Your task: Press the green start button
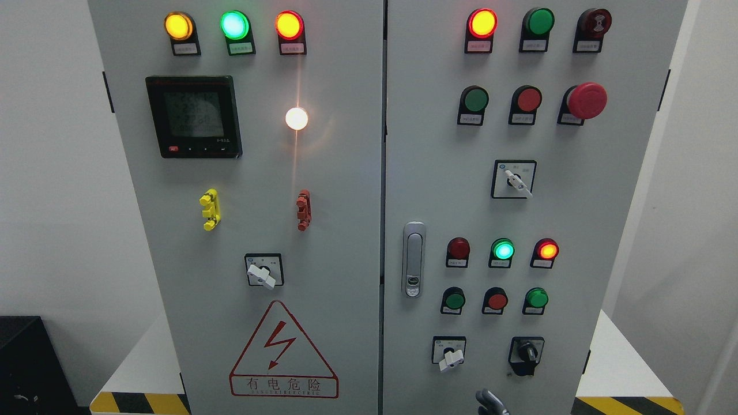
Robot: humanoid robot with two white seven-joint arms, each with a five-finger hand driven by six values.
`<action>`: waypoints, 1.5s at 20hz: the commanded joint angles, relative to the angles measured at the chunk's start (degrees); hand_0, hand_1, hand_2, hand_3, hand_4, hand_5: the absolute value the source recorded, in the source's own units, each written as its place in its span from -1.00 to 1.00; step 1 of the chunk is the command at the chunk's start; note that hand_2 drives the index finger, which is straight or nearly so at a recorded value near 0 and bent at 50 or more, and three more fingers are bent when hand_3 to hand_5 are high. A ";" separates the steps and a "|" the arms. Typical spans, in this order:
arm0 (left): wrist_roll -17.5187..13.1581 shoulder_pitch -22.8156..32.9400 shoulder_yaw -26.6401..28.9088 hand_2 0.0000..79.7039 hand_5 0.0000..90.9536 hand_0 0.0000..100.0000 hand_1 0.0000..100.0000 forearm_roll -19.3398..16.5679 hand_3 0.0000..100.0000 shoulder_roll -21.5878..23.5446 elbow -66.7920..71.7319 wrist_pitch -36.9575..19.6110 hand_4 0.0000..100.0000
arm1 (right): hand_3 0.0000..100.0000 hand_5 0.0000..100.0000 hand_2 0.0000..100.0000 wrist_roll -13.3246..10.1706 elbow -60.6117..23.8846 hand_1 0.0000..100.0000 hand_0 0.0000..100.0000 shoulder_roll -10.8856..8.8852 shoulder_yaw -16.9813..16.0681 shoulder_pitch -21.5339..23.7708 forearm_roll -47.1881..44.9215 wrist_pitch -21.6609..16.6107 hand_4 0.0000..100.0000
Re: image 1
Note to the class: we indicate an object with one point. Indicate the lower left green push button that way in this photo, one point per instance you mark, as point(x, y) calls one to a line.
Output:
point(453, 301)

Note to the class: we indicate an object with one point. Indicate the green push button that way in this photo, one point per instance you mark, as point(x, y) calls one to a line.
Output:
point(453, 301)
point(535, 301)
point(472, 104)

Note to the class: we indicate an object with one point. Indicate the upper green push button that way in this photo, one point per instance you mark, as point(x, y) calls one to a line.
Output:
point(472, 104)

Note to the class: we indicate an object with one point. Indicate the lower red push button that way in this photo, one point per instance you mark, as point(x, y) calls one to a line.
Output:
point(494, 301)

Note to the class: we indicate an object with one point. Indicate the red push button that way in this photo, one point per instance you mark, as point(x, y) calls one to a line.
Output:
point(494, 301)
point(525, 102)

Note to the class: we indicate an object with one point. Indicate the lower right green push button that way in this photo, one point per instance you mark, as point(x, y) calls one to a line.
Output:
point(535, 301)

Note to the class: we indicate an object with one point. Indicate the upper red push button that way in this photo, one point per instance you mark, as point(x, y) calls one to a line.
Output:
point(525, 102)

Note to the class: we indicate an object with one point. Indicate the red emergency stop mushroom button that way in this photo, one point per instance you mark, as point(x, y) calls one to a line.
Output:
point(582, 102)

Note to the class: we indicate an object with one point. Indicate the red terminal clip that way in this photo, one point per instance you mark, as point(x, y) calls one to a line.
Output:
point(304, 216)

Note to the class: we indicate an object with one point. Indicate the dark red unlit indicator light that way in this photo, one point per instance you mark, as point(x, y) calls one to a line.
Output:
point(457, 253)

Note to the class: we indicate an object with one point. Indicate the white glowing indicator light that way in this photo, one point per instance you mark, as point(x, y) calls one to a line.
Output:
point(296, 118)

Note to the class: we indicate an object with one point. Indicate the left grey cabinet door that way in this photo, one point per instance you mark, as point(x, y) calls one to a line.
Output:
point(331, 270)

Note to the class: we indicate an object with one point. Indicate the grey cabinet door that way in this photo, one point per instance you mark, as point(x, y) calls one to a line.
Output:
point(440, 173)
point(331, 270)

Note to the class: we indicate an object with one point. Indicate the lit green indicator light middle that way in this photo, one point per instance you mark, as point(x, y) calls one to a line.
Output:
point(501, 253)

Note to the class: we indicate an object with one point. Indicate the yellow terminal clip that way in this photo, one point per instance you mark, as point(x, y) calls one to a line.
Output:
point(209, 202)

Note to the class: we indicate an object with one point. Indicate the right grey cabinet door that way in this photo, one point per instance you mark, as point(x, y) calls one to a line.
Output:
point(440, 173)

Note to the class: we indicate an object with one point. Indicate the red electric warning triangle sticker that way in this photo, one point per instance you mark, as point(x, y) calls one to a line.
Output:
point(280, 360)

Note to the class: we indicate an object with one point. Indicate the lit red indicator light middle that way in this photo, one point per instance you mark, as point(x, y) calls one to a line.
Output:
point(544, 254)

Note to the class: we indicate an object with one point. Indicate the black digital power meter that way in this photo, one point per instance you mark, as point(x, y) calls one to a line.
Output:
point(195, 117)

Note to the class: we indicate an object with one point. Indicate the red indicator light top left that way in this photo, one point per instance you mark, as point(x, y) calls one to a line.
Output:
point(290, 29)

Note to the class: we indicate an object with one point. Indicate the red indicator light top right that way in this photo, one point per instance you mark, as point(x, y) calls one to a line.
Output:
point(479, 31)

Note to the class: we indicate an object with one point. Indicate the green indicator light top left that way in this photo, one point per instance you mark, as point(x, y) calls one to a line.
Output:
point(236, 28)

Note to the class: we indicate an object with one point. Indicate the dark green indicator light top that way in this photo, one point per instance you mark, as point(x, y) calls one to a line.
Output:
point(535, 30)

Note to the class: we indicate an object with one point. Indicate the yellow indicator light top left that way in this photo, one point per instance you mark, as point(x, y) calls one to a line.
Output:
point(181, 30)

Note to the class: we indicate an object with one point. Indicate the dark red buzzer alarm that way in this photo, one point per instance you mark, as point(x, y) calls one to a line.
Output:
point(593, 24)

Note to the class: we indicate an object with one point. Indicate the white platform with hazard stripes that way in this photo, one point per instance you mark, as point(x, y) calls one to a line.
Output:
point(616, 379)

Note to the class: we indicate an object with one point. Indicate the black box lower left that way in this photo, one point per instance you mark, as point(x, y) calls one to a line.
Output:
point(32, 380)

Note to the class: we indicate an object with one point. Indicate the silver door lock handle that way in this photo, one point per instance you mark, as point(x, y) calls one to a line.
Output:
point(414, 242)

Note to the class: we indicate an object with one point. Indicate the left door white selector switch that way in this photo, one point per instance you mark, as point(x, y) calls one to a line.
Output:
point(264, 269)

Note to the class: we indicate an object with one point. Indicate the upper right white selector switch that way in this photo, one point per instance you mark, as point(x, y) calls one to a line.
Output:
point(513, 179)

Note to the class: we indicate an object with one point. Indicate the lower white selector switch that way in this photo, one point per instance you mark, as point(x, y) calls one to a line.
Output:
point(448, 352)

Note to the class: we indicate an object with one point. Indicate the black rotary selector switch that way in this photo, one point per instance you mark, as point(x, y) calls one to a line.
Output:
point(525, 354)

